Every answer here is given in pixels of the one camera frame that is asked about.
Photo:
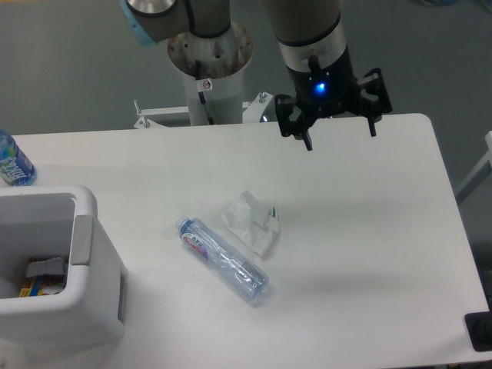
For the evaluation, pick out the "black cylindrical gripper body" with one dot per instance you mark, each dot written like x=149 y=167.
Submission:
x=324 y=81

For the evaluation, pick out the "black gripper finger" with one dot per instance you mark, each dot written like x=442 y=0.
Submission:
x=298 y=128
x=373 y=100

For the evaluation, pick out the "clear plastic bag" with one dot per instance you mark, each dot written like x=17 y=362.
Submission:
x=252 y=222

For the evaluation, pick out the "clear water bottle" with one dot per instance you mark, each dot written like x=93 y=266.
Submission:
x=238 y=271

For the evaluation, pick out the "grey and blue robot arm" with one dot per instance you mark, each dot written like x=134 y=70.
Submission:
x=294 y=23

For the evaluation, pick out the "white plastic trash can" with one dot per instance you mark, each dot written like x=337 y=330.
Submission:
x=59 y=221

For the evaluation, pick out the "colourful trash inside can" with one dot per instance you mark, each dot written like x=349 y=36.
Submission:
x=44 y=276

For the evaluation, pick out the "black object at table corner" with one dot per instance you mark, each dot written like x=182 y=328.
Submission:
x=479 y=330

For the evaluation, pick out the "blue labelled drink bottle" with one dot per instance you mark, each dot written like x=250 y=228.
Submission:
x=16 y=168

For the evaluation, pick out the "white pedestal base frame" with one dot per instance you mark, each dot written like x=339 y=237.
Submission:
x=261 y=109

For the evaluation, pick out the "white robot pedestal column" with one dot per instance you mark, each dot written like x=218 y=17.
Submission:
x=212 y=70

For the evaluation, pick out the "white frame at right edge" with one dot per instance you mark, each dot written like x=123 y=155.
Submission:
x=476 y=175

